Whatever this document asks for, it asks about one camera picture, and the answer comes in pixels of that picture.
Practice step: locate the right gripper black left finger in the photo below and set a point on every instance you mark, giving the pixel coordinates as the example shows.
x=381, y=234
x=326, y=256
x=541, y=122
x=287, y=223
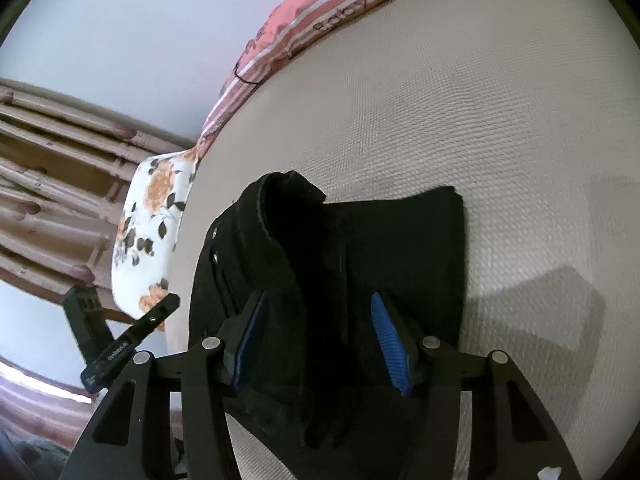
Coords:
x=129, y=434

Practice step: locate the black pants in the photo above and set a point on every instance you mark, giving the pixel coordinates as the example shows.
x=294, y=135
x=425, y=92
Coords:
x=318, y=393

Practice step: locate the floral white orange pillow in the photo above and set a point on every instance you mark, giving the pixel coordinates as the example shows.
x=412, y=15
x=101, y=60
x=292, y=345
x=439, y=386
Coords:
x=148, y=229

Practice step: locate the grey textured mattress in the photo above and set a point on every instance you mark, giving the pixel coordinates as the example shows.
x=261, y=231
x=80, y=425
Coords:
x=530, y=109

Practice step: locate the black camera box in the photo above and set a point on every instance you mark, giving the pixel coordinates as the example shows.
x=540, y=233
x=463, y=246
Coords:
x=87, y=320

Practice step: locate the brown pleated curtain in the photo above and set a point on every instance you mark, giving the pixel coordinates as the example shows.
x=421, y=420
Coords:
x=66, y=167

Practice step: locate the green fuzzy cloth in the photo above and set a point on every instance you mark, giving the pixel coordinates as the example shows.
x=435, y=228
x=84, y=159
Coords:
x=31, y=458

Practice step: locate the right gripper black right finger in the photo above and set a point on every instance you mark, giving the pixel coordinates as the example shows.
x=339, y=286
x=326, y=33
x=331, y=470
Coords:
x=483, y=401

